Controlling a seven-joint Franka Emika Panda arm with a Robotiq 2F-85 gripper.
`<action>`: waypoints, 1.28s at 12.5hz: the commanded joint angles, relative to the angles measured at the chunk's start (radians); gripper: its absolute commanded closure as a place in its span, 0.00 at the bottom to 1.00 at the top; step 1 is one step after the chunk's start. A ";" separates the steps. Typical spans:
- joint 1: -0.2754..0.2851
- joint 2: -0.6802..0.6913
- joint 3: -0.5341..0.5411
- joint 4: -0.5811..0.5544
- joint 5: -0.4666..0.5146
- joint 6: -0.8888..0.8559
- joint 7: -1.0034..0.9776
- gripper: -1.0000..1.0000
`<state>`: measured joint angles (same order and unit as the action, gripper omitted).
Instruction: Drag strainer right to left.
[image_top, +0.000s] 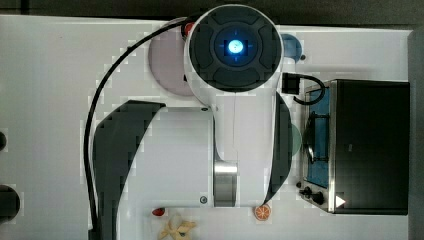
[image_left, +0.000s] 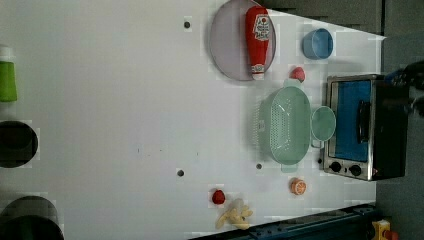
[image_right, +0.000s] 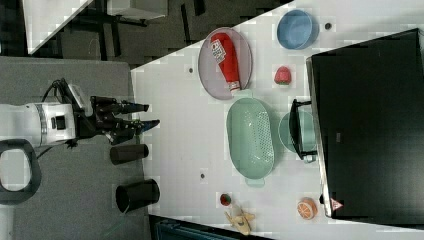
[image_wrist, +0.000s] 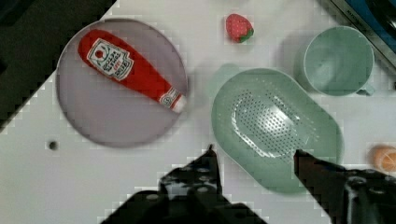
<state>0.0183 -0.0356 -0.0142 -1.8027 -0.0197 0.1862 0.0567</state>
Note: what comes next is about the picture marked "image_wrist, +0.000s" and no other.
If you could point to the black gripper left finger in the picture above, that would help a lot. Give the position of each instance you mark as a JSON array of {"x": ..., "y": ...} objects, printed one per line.
[{"x": 191, "y": 194}]

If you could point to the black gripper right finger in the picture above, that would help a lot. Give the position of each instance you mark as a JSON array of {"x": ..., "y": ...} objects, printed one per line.
[{"x": 348, "y": 196}]

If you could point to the mint green plastic strainer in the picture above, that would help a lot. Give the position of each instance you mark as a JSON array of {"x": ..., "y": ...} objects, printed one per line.
[{"x": 261, "y": 116}]

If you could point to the orange toy fruit slice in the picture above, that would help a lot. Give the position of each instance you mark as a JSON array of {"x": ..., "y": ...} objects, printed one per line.
[{"x": 384, "y": 158}]

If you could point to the grey round plate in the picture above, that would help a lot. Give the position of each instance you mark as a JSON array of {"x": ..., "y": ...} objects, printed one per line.
[{"x": 103, "y": 110}]

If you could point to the mint green cup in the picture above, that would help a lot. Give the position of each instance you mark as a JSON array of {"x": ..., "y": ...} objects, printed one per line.
[{"x": 337, "y": 62}]

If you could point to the red plush ketchup bottle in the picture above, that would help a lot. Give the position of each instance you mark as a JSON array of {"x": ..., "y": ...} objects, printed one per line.
[{"x": 116, "y": 59}]

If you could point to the red toy strawberry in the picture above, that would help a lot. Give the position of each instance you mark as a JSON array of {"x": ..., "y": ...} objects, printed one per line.
[{"x": 239, "y": 28}]

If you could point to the blue and silver appliance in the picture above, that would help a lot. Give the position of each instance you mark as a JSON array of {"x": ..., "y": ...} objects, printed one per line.
[{"x": 376, "y": 19}]

